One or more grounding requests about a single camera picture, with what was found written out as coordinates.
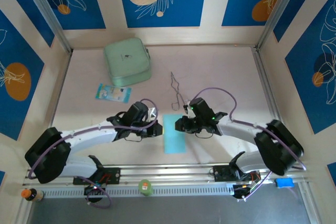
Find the blue snack packet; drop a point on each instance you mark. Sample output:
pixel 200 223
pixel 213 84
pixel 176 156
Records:
pixel 113 93

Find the black connector hub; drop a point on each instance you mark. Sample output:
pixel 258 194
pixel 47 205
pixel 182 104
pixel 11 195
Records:
pixel 241 192
pixel 93 192

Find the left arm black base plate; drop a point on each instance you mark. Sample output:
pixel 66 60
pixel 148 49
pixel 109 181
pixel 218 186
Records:
pixel 113 175

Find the brown bottle orange cap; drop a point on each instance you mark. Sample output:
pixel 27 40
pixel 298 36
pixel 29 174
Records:
pixel 32 195

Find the aluminium frame post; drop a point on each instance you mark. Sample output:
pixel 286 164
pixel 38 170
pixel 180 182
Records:
pixel 44 6
pixel 278 6

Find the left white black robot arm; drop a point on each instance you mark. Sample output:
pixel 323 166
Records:
pixel 86 136

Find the aluminium mounting rail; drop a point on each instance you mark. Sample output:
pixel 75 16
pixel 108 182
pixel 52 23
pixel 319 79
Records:
pixel 170 172

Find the left black connector hub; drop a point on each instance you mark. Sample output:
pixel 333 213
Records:
pixel 93 192

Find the metal scissor tongs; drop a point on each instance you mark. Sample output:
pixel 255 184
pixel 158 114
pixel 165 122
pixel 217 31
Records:
pixel 178 93

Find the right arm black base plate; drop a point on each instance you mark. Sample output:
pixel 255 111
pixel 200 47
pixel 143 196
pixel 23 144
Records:
pixel 221 174

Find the mint green zipper case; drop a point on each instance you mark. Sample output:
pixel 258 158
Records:
pixel 126 61

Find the blue rectangular box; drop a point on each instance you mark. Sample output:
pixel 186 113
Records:
pixel 283 183

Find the right black connector hub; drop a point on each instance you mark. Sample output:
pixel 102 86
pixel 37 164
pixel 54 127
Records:
pixel 241 192

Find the aluminium side rail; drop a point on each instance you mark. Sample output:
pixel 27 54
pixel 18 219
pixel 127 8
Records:
pixel 265 82

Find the green bottle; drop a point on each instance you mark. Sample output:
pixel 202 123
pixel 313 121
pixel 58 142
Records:
pixel 145 187

